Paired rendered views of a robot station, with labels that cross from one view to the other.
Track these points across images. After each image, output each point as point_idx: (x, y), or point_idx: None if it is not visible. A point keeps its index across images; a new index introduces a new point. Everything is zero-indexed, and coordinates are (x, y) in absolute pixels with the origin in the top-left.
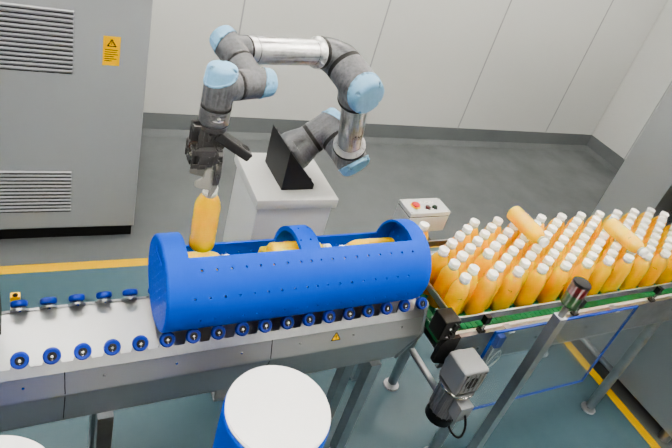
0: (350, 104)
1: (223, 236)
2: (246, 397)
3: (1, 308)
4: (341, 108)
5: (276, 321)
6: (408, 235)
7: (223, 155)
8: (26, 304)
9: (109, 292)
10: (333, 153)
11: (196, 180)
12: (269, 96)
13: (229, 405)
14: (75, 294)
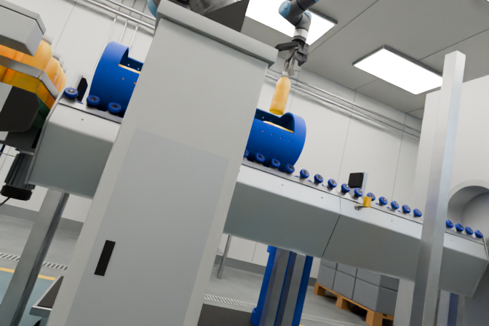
0: None
1: (231, 199)
2: None
3: (358, 184)
4: None
5: None
6: (128, 54)
7: (287, 54)
8: (354, 190)
9: (316, 174)
10: (190, 8)
11: (294, 72)
12: (279, 14)
13: None
14: (332, 179)
